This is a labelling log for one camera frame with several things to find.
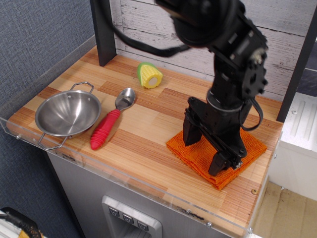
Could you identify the clear acrylic table guard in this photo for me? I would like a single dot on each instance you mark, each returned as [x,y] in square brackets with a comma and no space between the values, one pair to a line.
[53,187]

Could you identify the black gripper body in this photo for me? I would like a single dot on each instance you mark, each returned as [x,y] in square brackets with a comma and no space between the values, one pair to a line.
[220,126]

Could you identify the toy corn cob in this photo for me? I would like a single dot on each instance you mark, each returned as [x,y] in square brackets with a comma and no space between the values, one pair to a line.
[149,76]

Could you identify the dark shelf post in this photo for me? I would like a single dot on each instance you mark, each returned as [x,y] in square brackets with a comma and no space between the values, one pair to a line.
[104,34]
[299,69]

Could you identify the grey toy fridge cabinet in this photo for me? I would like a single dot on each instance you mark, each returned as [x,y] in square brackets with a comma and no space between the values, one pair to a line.
[86,181]

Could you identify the black and yellow object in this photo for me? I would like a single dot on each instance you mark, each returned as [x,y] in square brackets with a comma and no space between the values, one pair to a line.
[13,224]

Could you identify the red handled metal spoon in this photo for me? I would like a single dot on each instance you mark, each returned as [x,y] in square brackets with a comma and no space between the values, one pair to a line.
[124,100]

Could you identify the dark left shelf post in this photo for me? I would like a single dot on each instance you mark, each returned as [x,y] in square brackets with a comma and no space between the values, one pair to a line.
[104,34]

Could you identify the dark right shelf post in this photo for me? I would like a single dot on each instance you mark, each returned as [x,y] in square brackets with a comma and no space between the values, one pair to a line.
[299,69]

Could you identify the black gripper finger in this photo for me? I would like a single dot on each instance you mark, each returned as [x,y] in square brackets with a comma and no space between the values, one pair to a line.
[191,132]
[221,161]

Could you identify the white cabinet at right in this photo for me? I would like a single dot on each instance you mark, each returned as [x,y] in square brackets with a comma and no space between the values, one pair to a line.
[294,163]

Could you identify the orange cloth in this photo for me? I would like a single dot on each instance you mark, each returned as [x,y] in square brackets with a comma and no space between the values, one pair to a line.
[200,155]

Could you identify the steel bowl with handles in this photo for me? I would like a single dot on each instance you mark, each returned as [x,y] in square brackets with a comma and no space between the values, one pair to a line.
[68,114]

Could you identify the silver dispenser button panel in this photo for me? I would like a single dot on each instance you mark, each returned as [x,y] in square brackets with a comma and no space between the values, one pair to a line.
[126,222]

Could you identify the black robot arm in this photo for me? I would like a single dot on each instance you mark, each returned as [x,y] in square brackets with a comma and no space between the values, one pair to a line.
[239,54]

